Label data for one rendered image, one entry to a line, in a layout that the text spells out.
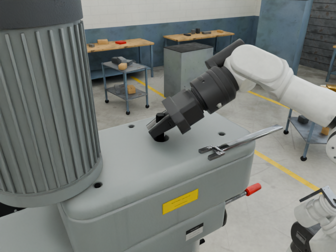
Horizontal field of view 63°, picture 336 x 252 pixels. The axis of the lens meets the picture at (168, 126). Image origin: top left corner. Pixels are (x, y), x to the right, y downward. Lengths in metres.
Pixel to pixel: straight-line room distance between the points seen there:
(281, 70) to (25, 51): 0.45
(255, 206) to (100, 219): 2.90
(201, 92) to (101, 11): 6.89
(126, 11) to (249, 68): 7.13
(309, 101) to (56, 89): 0.47
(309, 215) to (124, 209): 0.58
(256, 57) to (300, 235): 0.72
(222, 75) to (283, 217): 2.80
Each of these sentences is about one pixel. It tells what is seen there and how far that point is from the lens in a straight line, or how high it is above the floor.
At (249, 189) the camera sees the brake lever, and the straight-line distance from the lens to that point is 0.81.
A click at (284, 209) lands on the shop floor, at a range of 3.40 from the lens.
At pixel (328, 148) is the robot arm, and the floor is 1.93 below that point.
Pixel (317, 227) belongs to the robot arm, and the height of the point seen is 1.46.
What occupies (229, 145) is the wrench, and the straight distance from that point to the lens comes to 0.62.
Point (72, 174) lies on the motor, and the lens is 0.49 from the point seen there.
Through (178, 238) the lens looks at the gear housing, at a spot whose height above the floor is 1.68.
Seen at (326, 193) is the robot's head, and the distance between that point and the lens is 0.90.
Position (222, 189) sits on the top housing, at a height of 1.79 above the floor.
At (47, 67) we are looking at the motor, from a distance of 0.41.
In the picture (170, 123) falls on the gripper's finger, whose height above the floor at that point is 1.94.
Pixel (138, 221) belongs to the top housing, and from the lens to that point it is 0.57.
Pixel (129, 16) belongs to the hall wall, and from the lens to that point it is 7.70.
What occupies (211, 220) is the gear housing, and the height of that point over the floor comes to 1.69.
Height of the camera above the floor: 2.22
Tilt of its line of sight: 28 degrees down
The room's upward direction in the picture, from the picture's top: straight up
